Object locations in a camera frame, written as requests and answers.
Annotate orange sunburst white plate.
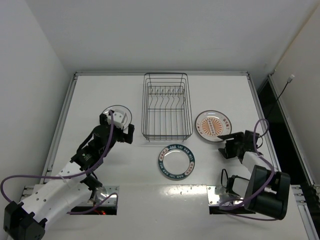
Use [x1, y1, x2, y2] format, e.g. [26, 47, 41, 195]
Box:
[194, 110, 232, 143]

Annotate green rimmed white plate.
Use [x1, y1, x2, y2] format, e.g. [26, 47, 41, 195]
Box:
[157, 143, 196, 181]

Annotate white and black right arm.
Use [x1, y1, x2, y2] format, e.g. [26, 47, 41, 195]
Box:
[218, 130, 291, 220]

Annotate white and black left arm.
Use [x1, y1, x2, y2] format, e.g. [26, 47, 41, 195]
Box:
[3, 109, 135, 240]

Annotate clear glass plate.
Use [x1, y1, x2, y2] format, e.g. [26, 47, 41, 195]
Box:
[102, 105, 132, 130]

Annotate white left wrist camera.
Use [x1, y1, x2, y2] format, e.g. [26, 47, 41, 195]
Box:
[104, 109, 128, 130]

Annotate grey wire dish rack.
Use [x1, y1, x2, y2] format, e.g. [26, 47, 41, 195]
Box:
[141, 72, 193, 142]

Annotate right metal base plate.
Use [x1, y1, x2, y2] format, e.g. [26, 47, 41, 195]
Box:
[206, 185, 243, 207]

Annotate metal base plate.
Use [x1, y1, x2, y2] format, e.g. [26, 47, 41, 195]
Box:
[206, 185, 243, 207]
[20, 184, 120, 207]

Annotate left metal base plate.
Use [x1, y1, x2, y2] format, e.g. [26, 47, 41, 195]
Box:
[20, 184, 120, 207]

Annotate black wall cable with plug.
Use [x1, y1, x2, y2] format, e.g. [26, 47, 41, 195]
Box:
[259, 73, 296, 121]

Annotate aluminium table frame rail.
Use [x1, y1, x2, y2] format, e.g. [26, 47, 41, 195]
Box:
[44, 74, 309, 240]

